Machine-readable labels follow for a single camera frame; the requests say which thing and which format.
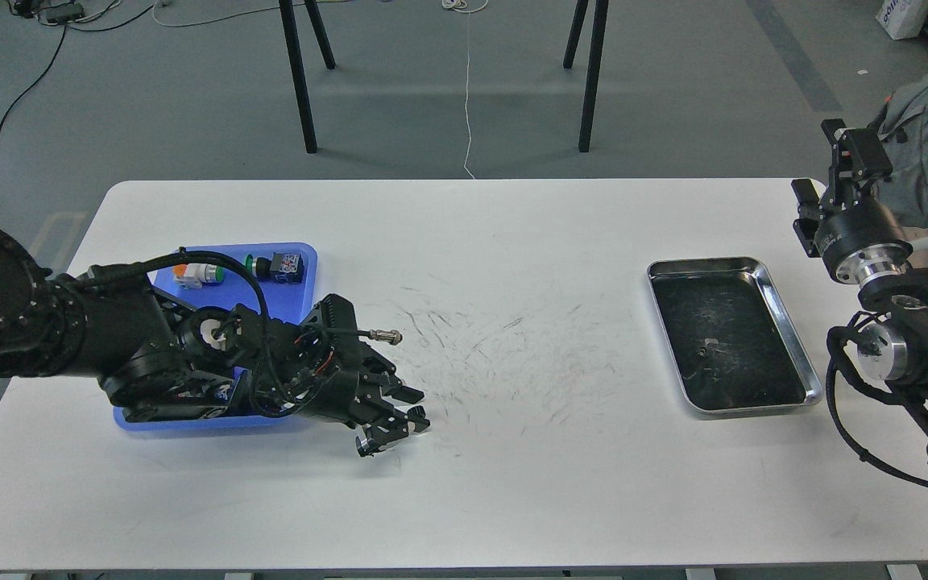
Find white floor cable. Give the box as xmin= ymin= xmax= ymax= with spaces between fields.
xmin=150 ymin=0 xmax=491 ymax=180

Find black floor cable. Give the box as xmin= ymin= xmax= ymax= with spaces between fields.
xmin=0 ymin=0 xmax=159 ymax=197

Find green button black switch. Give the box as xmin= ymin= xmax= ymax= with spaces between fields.
xmin=243 ymin=252 xmax=306 ymax=285

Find shiny metal tray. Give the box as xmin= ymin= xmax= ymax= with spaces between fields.
xmin=647 ymin=256 xmax=822 ymax=419

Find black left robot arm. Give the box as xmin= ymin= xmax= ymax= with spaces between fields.
xmin=0 ymin=230 xmax=431 ymax=458

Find blue plastic tray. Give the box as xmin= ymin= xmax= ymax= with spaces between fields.
xmin=113 ymin=242 xmax=319 ymax=434

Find left black stand legs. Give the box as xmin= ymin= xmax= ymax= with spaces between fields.
xmin=279 ymin=1 xmax=338 ymax=155

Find right black stand legs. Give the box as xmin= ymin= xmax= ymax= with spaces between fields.
xmin=562 ymin=0 xmax=609 ymax=153

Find white box on floor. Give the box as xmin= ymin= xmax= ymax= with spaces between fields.
xmin=874 ymin=0 xmax=928 ymax=40

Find black stand legs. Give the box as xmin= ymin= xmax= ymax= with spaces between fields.
xmin=562 ymin=0 xmax=609 ymax=153
xmin=279 ymin=1 xmax=338 ymax=155

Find green button white switch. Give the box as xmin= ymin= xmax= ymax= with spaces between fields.
xmin=171 ymin=263 xmax=226 ymax=290

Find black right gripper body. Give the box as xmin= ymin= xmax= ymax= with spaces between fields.
xmin=814 ymin=199 xmax=912 ymax=285

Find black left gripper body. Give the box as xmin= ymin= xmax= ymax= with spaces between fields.
xmin=296 ymin=294 xmax=386 ymax=427

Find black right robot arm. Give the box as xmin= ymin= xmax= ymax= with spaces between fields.
xmin=791 ymin=118 xmax=928 ymax=489

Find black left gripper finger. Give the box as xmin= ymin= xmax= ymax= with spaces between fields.
xmin=363 ymin=358 xmax=425 ymax=404
xmin=356 ymin=410 xmax=431 ymax=458

